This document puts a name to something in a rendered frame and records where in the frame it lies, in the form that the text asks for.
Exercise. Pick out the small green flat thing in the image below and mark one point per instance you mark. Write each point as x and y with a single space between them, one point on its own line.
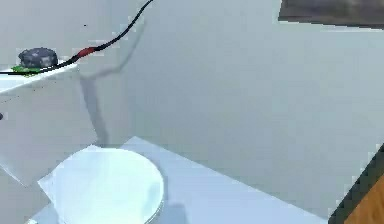
23 70

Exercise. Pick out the pale blue flat slab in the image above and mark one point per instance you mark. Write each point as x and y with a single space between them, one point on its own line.
213 200

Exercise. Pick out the brown wooden door black edge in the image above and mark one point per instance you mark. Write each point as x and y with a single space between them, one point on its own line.
368 203

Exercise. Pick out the white round lid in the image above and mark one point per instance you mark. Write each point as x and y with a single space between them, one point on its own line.
106 186

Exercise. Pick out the dark framed picture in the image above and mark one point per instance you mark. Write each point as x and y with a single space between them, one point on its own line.
333 11

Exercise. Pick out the chiseled grey arrowhead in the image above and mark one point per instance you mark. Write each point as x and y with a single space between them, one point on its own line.
37 57

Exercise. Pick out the thin black rod red band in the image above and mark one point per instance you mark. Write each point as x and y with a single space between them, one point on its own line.
124 32

